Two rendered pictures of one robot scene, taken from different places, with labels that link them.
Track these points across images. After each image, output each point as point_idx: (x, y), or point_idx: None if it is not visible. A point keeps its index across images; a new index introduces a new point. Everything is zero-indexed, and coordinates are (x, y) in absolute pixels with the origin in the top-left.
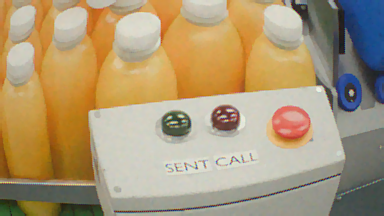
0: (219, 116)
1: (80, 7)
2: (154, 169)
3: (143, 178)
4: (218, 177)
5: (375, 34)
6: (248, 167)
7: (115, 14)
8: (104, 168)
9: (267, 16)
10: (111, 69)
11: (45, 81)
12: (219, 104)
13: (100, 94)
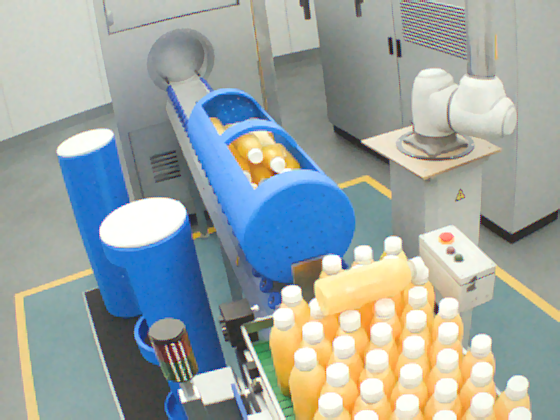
0: (453, 248)
1: (409, 291)
2: (477, 259)
3: (482, 260)
4: (473, 248)
5: (339, 240)
6: (466, 244)
7: (395, 294)
8: (485, 268)
9: (397, 244)
10: (428, 287)
11: (431, 318)
12: (443, 254)
13: (430, 299)
